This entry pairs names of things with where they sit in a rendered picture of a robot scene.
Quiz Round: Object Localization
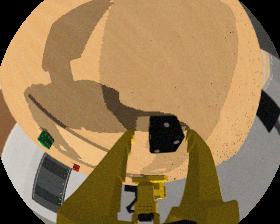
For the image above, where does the green die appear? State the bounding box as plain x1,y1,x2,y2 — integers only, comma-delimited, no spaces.
37,131,54,149

